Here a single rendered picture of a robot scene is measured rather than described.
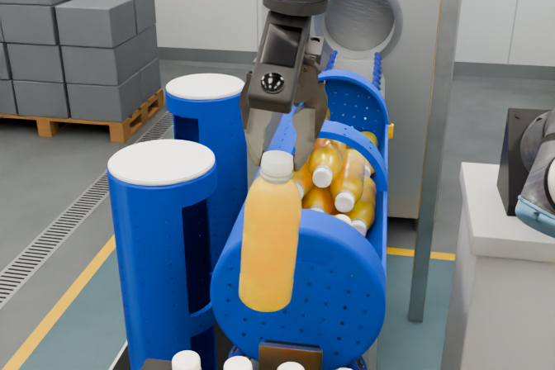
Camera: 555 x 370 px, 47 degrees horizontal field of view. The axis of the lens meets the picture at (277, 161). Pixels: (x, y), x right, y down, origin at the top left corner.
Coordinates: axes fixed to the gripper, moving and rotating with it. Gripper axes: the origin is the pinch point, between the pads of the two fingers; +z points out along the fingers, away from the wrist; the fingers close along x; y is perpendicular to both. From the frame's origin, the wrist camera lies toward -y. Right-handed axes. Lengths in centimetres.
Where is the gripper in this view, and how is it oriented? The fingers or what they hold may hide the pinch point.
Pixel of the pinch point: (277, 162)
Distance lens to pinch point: 77.9
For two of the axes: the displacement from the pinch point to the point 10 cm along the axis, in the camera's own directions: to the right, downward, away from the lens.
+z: -0.9, 8.5, 5.1
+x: -9.9, -1.4, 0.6
